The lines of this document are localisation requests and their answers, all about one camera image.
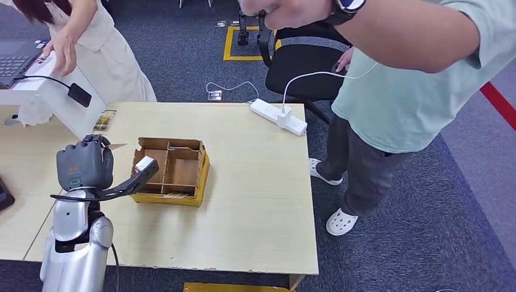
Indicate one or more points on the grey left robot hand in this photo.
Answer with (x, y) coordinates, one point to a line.
(84, 167)

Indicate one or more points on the pale room key card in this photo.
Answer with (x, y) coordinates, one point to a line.
(117, 146)

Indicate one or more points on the person's right forearm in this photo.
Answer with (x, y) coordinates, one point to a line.
(82, 18)

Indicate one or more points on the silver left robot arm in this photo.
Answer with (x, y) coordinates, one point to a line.
(76, 250)

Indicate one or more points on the person's left forearm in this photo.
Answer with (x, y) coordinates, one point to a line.
(411, 36)

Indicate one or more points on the colourful picture card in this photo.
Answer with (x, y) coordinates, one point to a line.
(105, 120)

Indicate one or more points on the key card in box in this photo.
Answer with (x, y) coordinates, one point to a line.
(180, 148)

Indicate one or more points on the person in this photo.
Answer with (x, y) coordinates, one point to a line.
(395, 109)
(105, 56)

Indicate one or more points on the person's right hand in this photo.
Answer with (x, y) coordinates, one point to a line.
(345, 60)
(64, 50)

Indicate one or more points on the person's hand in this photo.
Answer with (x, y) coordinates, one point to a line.
(64, 50)
(345, 60)
(294, 12)

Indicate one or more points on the person's left hand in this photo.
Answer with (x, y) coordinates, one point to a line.
(294, 12)

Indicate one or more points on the light wooden table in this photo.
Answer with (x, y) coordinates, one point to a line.
(250, 209)
(28, 161)

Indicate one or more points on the black power adapter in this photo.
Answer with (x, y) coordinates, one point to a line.
(79, 95)

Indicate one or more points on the white desk riser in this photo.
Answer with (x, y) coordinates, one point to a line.
(48, 100)

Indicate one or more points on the black flat device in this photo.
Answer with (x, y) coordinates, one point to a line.
(5, 197)

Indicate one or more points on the wooden compartment box yellow base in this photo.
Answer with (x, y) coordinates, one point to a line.
(183, 173)

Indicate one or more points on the dark laptop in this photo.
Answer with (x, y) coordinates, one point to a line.
(14, 60)

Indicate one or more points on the metal floor socket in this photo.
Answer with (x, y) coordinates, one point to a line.
(215, 96)

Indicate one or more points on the yellow floor tape square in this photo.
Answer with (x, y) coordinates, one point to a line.
(228, 44)

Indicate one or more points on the white power strip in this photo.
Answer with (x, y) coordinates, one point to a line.
(266, 113)

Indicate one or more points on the white charger plug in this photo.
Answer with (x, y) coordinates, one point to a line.
(283, 117)

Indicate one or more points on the black equipment base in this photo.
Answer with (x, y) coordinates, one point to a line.
(243, 37)

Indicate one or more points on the black office chair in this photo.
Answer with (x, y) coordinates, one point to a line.
(302, 76)

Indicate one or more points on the white perforated clog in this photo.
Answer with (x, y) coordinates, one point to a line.
(341, 222)
(321, 174)

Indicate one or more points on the black round smartwatch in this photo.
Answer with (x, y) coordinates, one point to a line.
(346, 8)

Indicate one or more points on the red floor tape line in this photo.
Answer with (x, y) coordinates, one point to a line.
(500, 105)

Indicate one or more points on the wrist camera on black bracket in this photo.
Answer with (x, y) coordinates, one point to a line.
(141, 177)

